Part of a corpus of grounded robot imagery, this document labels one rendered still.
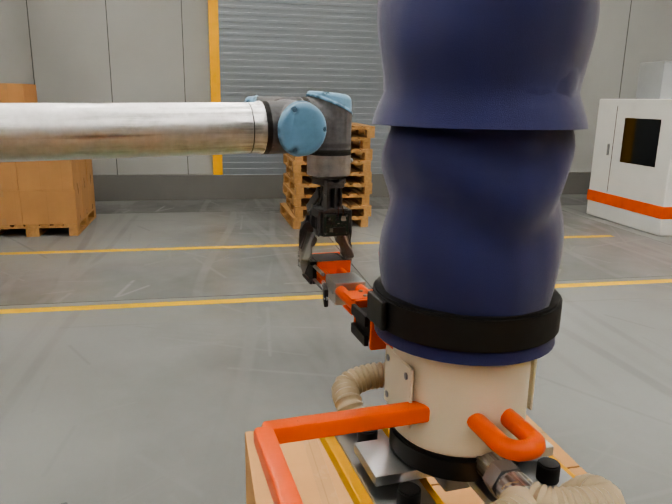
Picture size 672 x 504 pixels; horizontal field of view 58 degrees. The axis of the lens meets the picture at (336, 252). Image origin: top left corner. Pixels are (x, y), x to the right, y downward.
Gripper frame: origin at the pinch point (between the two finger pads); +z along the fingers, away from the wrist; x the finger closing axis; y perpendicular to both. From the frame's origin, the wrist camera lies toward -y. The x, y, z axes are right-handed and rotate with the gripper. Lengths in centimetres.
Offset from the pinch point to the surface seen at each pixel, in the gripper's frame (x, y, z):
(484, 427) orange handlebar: -1, 70, -1
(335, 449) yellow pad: -13, 52, 11
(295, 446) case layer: 4, -48, 73
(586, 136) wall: 728, -838, 24
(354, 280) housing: 1.7, 15.3, -1.4
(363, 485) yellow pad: -12, 61, 11
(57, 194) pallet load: -144, -646, 77
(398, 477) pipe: -8, 63, 9
